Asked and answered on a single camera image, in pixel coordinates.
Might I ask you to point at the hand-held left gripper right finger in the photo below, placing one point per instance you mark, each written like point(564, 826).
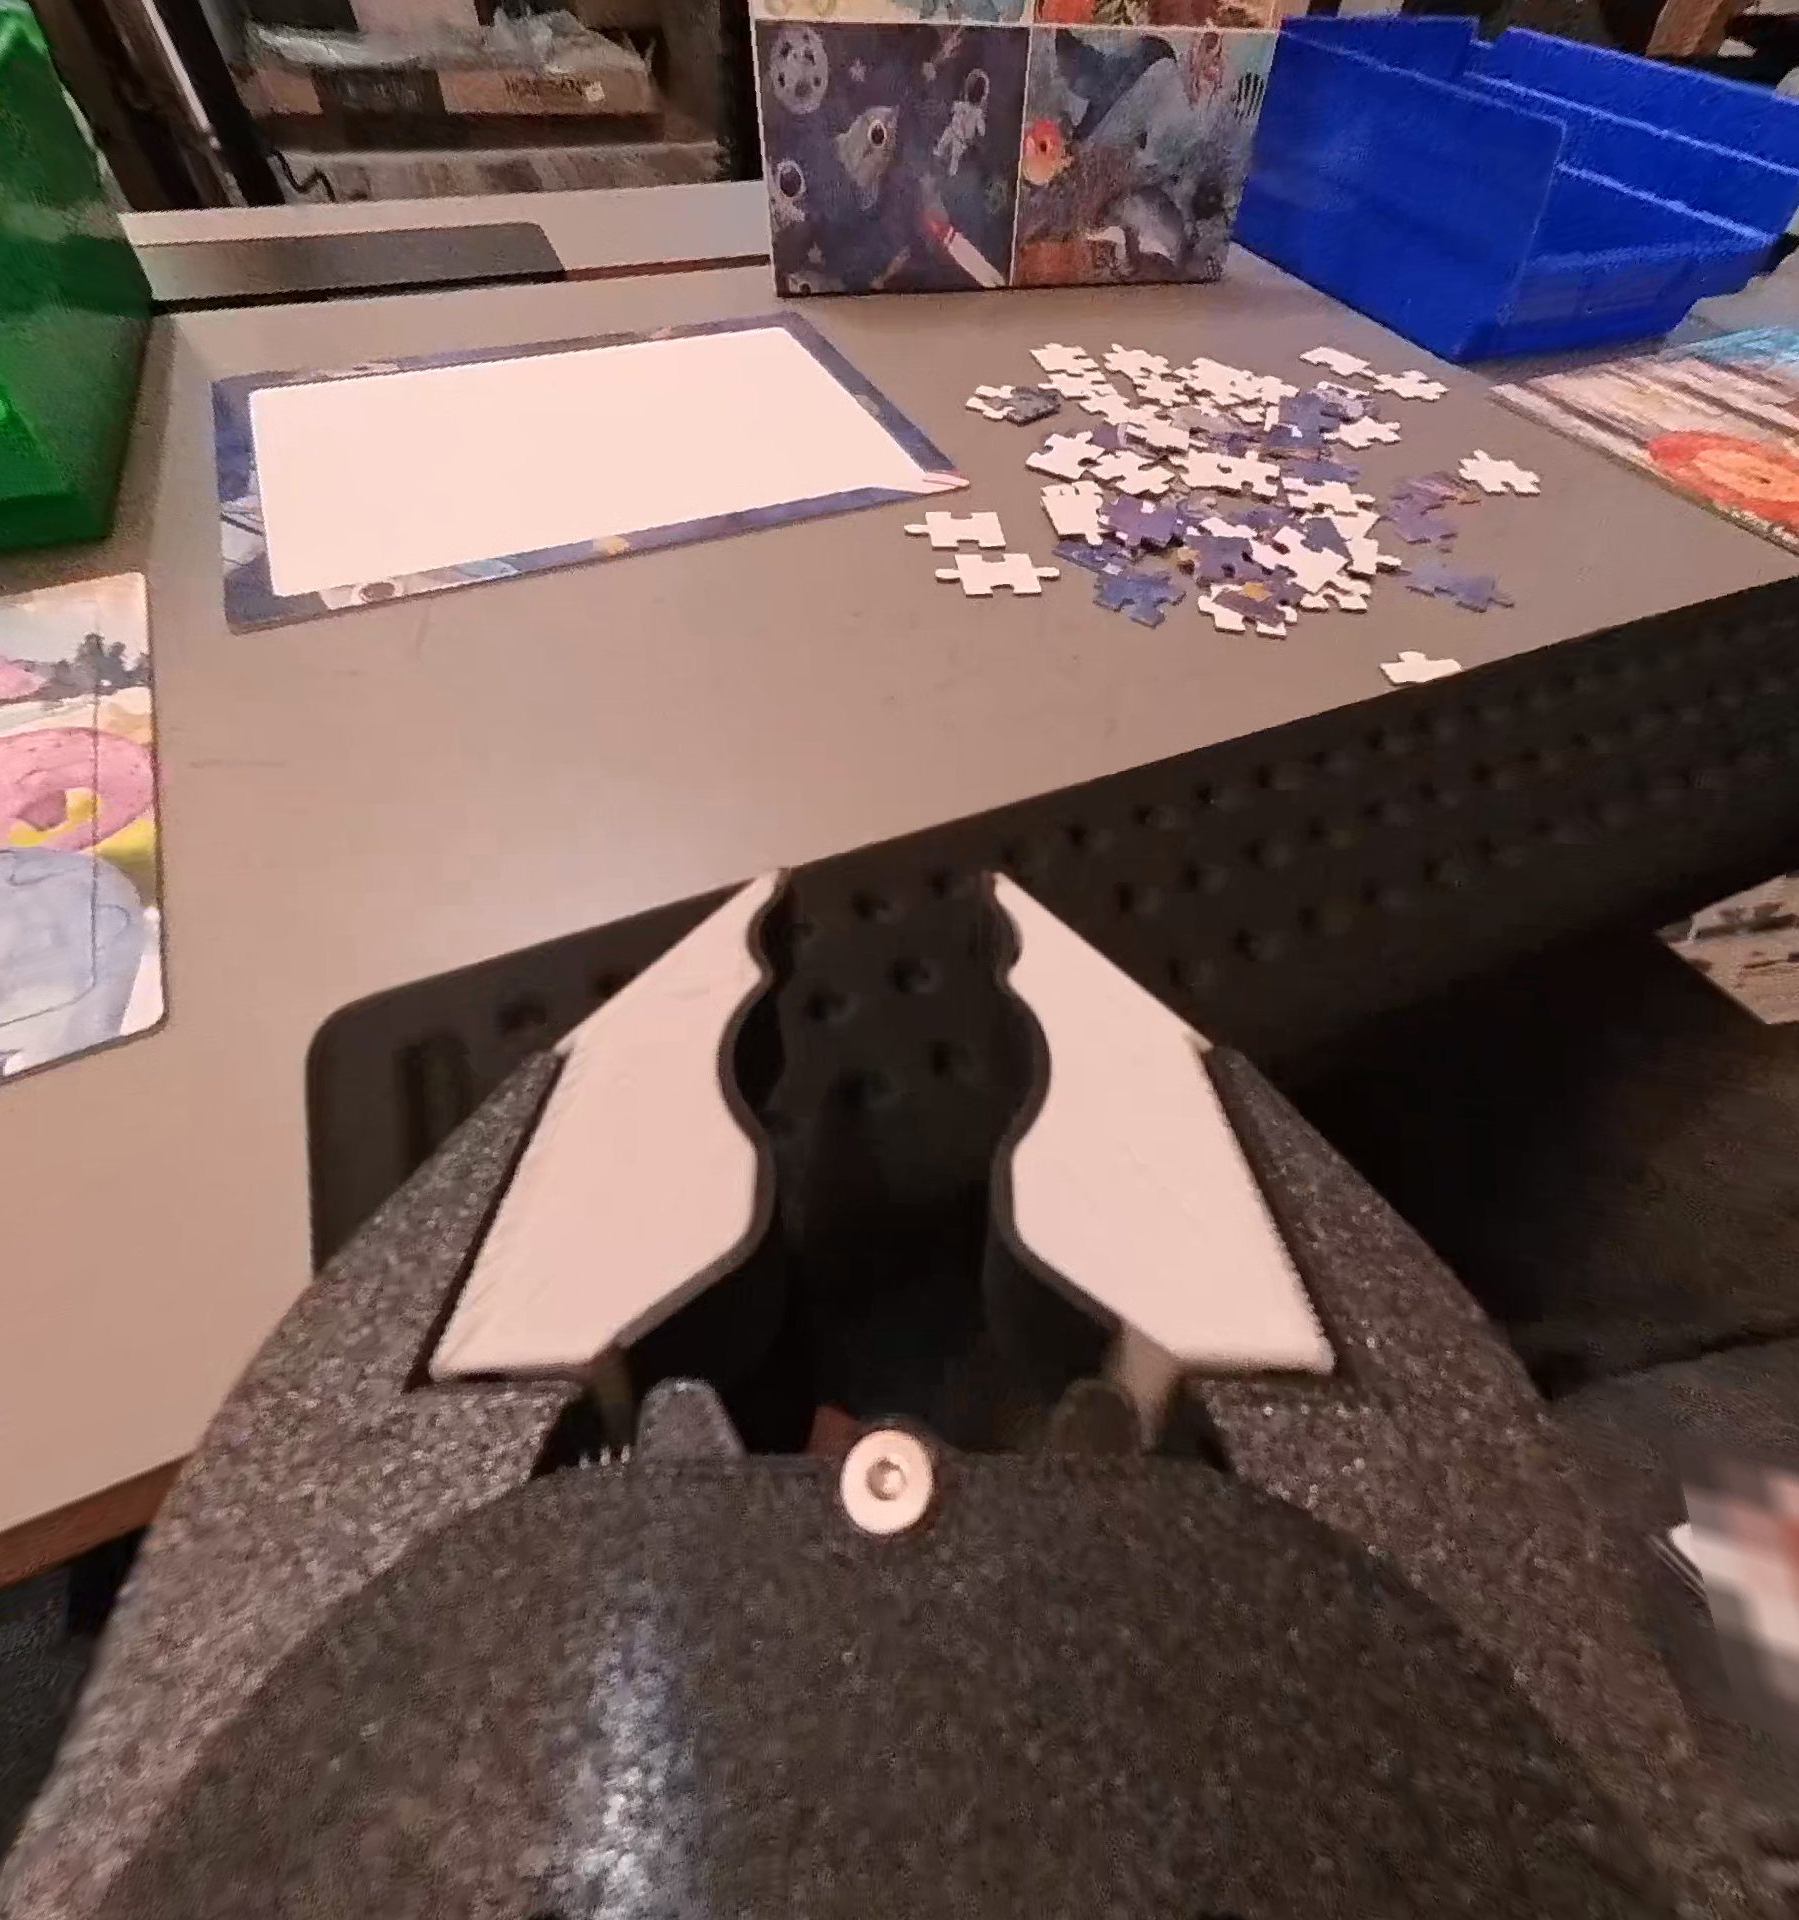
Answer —
point(1170, 1199)

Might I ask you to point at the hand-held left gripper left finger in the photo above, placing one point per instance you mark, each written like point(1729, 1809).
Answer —
point(598, 1199)

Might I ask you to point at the pile of puzzle pieces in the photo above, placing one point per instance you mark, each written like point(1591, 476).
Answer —
point(1213, 472)

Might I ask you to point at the pale blue printed board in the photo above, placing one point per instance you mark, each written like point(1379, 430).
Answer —
point(30, 826)

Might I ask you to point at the white puzzle tray blue rim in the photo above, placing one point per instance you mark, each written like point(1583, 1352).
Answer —
point(570, 449)

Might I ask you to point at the lion puzzle board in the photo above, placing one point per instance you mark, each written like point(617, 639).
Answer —
point(1709, 434)

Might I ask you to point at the white-edged grey tabletop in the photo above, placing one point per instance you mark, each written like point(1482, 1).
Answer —
point(389, 225)

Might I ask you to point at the blue plastic bin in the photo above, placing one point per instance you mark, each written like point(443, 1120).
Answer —
point(1440, 179)

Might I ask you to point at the green plastic bin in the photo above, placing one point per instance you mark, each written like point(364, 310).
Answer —
point(14, 300)

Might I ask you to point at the space and ocean print box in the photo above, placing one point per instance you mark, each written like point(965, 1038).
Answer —
point(899, 151)

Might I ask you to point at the cluttered dark shelf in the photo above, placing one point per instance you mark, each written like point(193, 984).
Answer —
point(463, 75)

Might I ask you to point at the forest flower picture box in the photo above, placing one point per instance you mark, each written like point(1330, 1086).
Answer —
point(989, 6)

